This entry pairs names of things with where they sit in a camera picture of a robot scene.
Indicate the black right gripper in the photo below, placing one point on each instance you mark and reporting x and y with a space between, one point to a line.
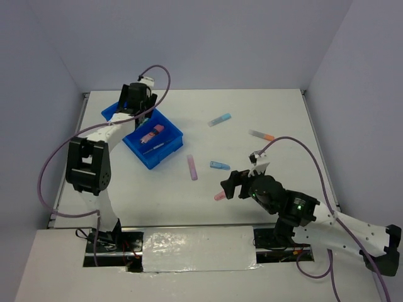
237 178

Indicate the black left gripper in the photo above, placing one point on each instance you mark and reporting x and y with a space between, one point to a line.
150 100

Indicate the pink highlighter pen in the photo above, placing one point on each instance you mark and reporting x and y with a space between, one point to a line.
220 196

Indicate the pink-capped eraser jar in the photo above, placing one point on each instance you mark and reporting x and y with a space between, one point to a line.
155 131

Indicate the black thin pen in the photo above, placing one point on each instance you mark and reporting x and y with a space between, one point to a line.
158 146

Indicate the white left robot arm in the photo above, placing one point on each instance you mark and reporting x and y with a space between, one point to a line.
88 160

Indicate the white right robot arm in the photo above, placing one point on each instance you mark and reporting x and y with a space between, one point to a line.
303 219

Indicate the blue mini stapler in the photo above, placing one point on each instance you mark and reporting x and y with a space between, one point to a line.
219 165

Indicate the blue divided plastic bin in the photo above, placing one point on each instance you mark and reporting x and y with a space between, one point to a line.
157 141

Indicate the purple highlighter pen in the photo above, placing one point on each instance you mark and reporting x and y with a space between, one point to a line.
192 167

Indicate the orange-capped grey marker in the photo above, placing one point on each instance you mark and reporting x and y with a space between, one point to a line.
261 135

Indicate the blue-capped grey marker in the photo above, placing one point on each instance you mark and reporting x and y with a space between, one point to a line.
220 119

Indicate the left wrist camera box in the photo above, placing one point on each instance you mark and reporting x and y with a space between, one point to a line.
150 82

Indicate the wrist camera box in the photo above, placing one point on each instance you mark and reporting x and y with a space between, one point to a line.
259 162
150 82

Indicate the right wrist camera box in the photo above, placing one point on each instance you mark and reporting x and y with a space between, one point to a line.
259 162

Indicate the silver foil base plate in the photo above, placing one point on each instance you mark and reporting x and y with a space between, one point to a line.
199 249

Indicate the right aluminium table rail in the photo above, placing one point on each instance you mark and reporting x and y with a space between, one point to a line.
329 184

